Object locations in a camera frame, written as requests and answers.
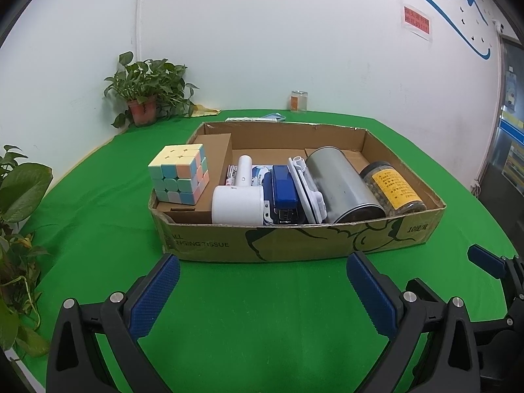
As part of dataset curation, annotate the potted green plant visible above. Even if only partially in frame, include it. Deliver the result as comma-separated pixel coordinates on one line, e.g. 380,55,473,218
103,51,200,128

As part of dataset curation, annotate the blue stapler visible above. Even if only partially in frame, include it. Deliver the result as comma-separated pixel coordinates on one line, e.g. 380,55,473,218
264,165,306,226

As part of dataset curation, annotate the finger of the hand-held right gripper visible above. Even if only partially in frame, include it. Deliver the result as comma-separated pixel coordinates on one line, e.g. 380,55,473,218
467,244,524,328
473,323,524,382

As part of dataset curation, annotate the colourful board game box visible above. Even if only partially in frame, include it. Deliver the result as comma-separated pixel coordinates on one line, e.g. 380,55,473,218
226,165,274,197

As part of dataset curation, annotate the large leaf green plant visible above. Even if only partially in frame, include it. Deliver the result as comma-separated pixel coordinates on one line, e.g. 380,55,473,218
0,144,55,359

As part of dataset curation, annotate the blue flat packet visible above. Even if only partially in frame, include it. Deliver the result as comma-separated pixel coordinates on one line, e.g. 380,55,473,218
224,112,287,122

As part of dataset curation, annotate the pastel puzzle cube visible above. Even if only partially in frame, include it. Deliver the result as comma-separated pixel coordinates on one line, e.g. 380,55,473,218
148,143,210,205

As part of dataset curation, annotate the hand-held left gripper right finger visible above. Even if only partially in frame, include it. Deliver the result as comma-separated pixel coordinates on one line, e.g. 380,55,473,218
346,250,480,393

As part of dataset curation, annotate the silver metal tin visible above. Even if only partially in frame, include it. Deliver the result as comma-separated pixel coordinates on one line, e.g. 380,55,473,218
305,146,386,224

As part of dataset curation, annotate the yellow label clear jar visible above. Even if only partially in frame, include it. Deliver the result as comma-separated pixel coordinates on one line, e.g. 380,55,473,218
359,161,427,216

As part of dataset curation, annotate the cardboard box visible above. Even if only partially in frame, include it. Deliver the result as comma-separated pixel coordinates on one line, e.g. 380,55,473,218
147,121,447,263

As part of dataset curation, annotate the glass door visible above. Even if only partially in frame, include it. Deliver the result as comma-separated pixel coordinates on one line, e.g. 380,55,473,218
477,35,524,214

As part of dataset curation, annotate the white wall conduit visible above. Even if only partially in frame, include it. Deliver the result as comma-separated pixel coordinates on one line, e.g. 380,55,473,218
136,0,145,63

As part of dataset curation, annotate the orange label glass jar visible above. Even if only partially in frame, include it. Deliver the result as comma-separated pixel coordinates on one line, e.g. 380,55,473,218
290,89,309,113

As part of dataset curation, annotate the red wall sign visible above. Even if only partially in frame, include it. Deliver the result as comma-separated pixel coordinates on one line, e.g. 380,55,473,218
402,2,433,42

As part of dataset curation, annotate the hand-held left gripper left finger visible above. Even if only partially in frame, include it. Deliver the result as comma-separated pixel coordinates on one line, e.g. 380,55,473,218
46,253,181,393

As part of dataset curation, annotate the blue wall decal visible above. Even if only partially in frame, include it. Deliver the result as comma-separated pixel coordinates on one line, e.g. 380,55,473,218
153,0,492,61

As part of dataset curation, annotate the white plastic tool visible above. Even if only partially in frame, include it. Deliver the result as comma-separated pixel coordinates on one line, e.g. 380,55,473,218
287,156,329,224

